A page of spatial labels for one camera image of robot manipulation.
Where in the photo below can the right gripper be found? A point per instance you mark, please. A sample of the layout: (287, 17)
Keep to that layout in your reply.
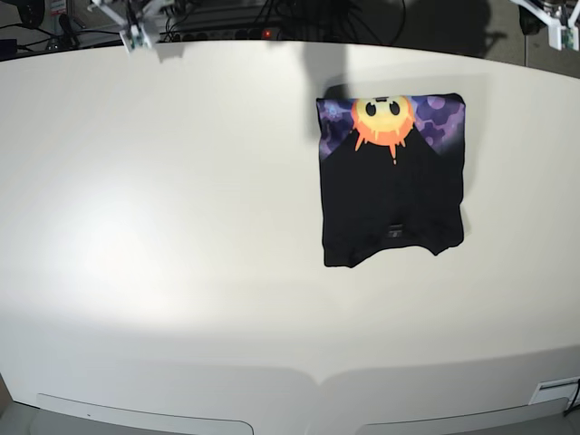
(130, 12)

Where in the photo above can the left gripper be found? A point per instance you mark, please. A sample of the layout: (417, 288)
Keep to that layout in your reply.
(552, 12)

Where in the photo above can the black T-shirt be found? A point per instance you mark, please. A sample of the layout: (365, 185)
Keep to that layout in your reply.
(391, 174)

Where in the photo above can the black power strip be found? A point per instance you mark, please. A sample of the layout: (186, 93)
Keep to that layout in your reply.
(240, 34)

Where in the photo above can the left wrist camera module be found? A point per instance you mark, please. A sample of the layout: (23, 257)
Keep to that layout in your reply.
(563, 37)

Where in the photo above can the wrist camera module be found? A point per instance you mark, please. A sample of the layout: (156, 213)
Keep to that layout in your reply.
(563, 37)
(135, 37)

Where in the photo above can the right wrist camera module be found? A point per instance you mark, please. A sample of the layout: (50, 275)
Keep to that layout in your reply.
(135, 37)

